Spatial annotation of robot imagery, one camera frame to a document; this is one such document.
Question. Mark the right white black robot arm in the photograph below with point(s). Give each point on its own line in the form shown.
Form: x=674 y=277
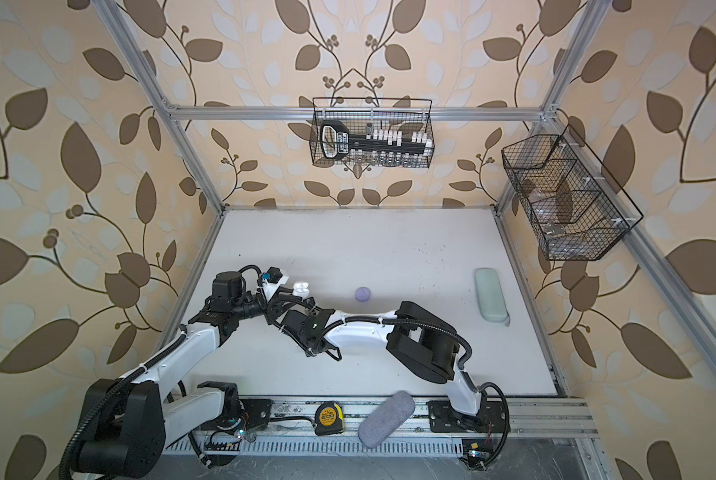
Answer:
x=426 y=345

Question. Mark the right black wire basket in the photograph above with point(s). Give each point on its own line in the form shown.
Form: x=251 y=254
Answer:
x=576 y=210

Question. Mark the white earbud charging case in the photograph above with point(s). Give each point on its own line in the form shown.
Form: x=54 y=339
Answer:
x=301 y=289

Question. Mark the yellow black tape measure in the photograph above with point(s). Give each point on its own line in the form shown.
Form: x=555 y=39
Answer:
x=329 y=419

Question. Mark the grey fabric glasses case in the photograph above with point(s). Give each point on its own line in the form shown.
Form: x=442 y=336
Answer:
x=386 y=419

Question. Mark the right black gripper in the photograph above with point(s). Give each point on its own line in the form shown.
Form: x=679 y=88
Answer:
x=306 y=346

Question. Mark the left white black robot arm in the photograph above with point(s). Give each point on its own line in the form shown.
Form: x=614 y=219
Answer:
x=127 y=422

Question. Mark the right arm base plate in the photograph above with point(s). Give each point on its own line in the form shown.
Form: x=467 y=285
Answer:
x=490 y=419

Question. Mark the green glasses case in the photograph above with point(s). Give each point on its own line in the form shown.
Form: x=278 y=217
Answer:
x=490 y=297

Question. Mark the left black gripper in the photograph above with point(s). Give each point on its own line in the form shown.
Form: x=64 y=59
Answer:
x=276 y=307

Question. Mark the purple earbud charging case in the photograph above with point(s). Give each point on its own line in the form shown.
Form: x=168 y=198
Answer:
x=363 y=294

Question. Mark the black socket holder rail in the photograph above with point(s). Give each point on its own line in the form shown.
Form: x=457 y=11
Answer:
x=338 y=142

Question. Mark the black wire basket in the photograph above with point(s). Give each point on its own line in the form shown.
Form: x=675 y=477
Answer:
x=406 y=113
x=576 y=210

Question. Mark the back black wire basket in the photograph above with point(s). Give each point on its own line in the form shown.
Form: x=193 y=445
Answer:
x=406 y=113

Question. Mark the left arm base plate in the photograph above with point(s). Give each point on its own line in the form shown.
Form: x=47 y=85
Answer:
x=255 y=413

